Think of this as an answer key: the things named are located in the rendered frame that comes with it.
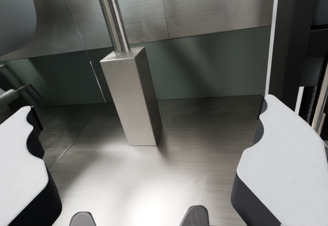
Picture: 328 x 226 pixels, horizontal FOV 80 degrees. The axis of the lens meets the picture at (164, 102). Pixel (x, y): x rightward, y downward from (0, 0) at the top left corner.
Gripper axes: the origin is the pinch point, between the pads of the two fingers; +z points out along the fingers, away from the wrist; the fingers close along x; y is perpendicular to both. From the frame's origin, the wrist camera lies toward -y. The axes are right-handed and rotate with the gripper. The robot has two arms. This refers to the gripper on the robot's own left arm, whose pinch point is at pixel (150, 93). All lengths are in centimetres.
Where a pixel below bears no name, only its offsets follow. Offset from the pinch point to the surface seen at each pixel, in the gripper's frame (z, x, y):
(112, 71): 34.2, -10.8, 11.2
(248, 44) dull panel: 52, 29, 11
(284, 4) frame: 10.4, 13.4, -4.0
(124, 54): 36.2, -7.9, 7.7
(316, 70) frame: 10.4, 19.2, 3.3
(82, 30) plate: 65, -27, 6
